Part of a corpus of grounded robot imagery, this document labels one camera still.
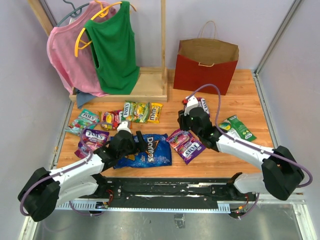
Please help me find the dark blue snack wrapper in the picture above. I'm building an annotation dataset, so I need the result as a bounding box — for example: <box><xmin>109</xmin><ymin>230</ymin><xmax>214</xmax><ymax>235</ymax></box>
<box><xmin>113</xmin><ymin>133</ymin><xmax>172</xmax><ymax>169</ymax></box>

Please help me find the purple Fox's berries bag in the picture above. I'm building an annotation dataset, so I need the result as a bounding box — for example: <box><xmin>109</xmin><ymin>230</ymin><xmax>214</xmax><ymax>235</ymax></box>
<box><xmin>166</xmin><ymin>129</ymin><xmax>206</xmax><ymax>165</ymax></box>

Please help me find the orange Fox's fruits candy bag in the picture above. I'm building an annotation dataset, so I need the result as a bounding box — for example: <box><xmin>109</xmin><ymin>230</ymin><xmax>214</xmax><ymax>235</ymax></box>
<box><xmin>98</xmin><ymin>109</ymin><xmax>123</xmax><ymax>131</ymax></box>

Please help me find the purple snack pack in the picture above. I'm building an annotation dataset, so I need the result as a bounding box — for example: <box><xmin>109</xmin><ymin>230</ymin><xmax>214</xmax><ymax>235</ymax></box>
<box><xmin>74</xmin><ymin>129</ymin><xmax>110</xmax><ymax>159</ymax></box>

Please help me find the green Fox's spring tea bag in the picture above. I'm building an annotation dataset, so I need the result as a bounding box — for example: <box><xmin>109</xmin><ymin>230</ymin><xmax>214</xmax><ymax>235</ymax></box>
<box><xmin>121</xmin><ymin>101</ymin><xmax>150</xmax><ymax>124</ymax></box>

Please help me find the green candy bag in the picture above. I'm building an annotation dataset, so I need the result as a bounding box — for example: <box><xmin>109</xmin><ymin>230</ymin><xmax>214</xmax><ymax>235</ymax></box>
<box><xmin>219</xmin><ymin>115</ymin><xmax>257</xmax><ymax>142</ymax></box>

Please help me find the yellow M&M's bag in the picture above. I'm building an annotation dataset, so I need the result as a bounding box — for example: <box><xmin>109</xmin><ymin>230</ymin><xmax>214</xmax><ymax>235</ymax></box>
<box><xmin>147</xmin><ymin>102</ymin><xmax>163</xmax><ymax>124</ymax></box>

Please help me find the teal Fox's candy bag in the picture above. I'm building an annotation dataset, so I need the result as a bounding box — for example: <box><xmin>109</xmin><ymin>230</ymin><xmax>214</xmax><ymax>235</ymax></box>
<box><xmin>64</xmin><ymin>109</ymin><xmax>100</xmax><ymax>136</ymax></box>

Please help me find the red paper bag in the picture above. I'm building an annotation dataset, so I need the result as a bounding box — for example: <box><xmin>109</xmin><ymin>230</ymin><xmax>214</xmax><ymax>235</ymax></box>
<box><xmin>173</xmin><ymin>20</ymin><xmax>239</xmax><ymax>95</ymax></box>

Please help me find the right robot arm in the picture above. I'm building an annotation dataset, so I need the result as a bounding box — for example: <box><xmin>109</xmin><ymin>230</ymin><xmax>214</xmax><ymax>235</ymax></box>
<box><xmin>177</xmin><ymin>107</ymin><xmax>305</xmax><ymax>201</ymax></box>

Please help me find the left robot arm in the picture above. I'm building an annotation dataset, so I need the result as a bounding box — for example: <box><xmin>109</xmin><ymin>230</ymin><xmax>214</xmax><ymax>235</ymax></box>
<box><xmin>17</xmin><ymin>130</ymin><xmax>148</xmax><ymax>222</ymax></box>

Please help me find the wooden clothes rack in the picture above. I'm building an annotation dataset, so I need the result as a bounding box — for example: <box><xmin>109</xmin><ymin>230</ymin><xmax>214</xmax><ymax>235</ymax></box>
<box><xmin>28</xmin><ymin>0</ymin><xmax>171</xmax><ymax>103</ymax></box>

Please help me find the green tank top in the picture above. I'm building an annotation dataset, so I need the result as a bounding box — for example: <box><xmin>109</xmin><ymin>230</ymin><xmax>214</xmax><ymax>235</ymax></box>
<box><xmin>84</xmin><ymin>1</ymin><xmax>140</xmax><ymax>95</ymax></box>

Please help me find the yellow hanger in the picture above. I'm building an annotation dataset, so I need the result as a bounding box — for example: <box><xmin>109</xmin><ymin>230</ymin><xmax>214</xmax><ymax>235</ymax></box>
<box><xmin>74</xmin><ymin>1</ymin><xmax>136</xmax><ymax>62</ymax></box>

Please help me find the pink shirt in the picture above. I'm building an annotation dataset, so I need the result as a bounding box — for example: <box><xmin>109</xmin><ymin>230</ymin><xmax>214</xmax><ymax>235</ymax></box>
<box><xmin>46</xmin><ymin>1</ymin><xmax>110</xmax><ymax>97</ymax></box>

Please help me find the teal hanger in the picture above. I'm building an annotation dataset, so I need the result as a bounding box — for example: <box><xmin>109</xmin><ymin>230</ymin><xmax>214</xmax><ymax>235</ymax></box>
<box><xmin>56</xmin><ymin>0</ymin><xmax>90</xmax><ymax>27</ymax></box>

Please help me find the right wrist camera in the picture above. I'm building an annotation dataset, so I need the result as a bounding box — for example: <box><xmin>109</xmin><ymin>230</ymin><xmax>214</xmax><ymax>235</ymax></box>
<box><xmin>182</xmin><ymin>95</ymin><xmax>199</xmax><ymax>116</ymax></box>

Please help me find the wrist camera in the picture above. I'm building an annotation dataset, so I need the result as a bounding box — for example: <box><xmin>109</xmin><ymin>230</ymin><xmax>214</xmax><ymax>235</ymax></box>
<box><xmin>114</xmin><ymin>120</ymin><xmax>132</xmax><ymax>136</ymax></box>
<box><xmin>182</xmin><ymin>95</ymin><xmax>199</xmax><ymax>116</ymax></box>

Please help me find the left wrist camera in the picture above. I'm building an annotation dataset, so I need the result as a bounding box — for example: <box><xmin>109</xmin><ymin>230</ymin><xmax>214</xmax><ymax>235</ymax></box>
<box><xmin>114</xmin><ymin>120</ymin><xmax>132</xmax><ymax>136</ymax></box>

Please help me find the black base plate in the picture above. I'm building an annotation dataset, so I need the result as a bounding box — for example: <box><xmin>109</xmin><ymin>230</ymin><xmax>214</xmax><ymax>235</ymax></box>
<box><xmin>87</xmin><ymin>177</ymin><xmax>256</xmax><ymax>210</ymax></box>

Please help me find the aluminium rail frame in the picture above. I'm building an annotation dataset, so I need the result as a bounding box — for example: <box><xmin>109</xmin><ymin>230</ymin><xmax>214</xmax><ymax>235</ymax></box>
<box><xmin>18</xmin><ymin>0</ymin><xmax>320</xmax><ymax>240</ymax></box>

